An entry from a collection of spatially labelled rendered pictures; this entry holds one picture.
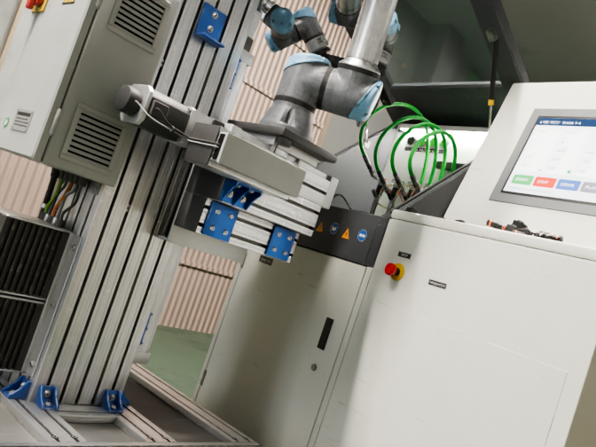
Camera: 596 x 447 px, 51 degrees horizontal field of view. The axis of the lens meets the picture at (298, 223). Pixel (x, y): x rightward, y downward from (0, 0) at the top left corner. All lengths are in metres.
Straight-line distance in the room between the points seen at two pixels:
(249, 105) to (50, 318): 3.22
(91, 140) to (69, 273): 0.33
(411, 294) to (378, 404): 0.32
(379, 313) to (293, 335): 0.38
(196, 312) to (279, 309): 2.50
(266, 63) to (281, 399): 3.06
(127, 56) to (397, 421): 1.14
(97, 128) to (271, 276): 1.01
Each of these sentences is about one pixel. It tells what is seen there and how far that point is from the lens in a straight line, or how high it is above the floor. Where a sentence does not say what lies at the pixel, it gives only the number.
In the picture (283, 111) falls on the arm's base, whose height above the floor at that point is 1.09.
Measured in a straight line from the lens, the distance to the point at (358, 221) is 2.00.
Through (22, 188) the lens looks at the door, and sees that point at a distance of 3.80.
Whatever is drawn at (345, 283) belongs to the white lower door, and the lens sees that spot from 1.97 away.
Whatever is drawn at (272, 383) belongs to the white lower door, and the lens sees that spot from 2.14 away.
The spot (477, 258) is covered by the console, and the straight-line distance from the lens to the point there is 1.69.
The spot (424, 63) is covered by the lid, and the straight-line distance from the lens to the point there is 2.56.
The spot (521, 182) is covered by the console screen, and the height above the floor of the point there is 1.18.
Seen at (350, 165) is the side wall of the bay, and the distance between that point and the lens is 2.67.
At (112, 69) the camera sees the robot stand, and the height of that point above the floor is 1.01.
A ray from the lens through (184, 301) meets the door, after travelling 4.56.
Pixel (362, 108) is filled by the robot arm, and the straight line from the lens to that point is 1.66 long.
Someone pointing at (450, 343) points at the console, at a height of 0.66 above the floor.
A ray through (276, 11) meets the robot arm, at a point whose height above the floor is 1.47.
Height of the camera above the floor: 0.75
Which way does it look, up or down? 3 degrees up
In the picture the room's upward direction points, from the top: 19 degrees clockwise
